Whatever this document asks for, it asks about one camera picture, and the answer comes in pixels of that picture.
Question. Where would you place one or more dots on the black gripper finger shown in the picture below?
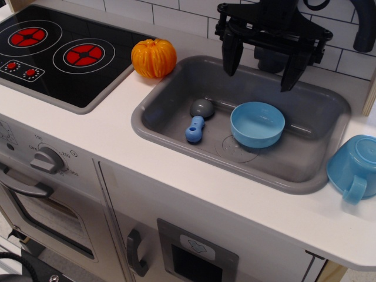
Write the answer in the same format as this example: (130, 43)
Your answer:
(232, 50)
(295, 67)

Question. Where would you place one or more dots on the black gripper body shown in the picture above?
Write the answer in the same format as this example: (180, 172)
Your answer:
(274, 25)

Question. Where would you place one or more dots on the grey spoon with blue handle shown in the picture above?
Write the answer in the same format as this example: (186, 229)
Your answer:
(200, 110)

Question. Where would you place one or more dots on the light blue plastic bowl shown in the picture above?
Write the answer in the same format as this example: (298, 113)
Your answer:
(256, 124)

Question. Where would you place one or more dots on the grey plastic sink basin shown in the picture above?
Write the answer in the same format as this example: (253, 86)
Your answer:
(315, 121)

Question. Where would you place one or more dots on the dark grey faucet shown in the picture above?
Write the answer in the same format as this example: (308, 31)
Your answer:
(352, 49)

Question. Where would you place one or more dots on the orange toy pumpkin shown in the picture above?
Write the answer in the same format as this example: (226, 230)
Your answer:
(154, 58)

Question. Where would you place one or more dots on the light blue plastic cup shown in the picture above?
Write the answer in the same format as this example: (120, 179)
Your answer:
(352, 169)

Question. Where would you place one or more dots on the black toy stovetop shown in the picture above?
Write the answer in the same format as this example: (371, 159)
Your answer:
(62, 59)

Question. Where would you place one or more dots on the grey oven knob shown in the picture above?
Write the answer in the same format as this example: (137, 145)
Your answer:
(47, 160)

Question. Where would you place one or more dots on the grey dishwasher panel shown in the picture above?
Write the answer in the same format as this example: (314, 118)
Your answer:
(192, 258)

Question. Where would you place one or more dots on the toy oven door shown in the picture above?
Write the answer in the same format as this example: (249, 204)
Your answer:
(68, 223)

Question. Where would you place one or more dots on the grey oven door handle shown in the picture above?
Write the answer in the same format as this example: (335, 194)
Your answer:
(38, 190)

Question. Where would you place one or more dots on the grey cabinet door handle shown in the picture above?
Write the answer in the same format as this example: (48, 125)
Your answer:
(138, 266)

